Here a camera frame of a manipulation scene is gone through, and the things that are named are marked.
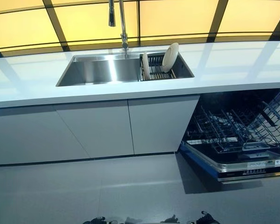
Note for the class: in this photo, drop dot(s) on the dishwasher with black rack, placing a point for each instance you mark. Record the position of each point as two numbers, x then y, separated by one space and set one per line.
235 126

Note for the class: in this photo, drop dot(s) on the stainless steel sink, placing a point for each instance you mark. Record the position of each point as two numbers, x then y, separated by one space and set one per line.
95 67

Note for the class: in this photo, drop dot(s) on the chrome pull-down faucet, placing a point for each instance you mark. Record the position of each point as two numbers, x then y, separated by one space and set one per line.
123 28

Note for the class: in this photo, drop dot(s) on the black framed yellow window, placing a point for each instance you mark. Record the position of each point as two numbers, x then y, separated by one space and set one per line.
25 23

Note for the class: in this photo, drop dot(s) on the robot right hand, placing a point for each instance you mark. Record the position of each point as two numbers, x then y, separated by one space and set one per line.
206 219

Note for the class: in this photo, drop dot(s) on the black sink drying rack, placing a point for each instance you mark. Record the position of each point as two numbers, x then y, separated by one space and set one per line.
155 70

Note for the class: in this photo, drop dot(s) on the robot right leg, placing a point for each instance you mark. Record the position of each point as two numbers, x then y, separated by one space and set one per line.
173 219

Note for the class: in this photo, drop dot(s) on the cream round plate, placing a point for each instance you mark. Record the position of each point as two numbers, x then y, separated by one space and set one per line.
169 57
145 66

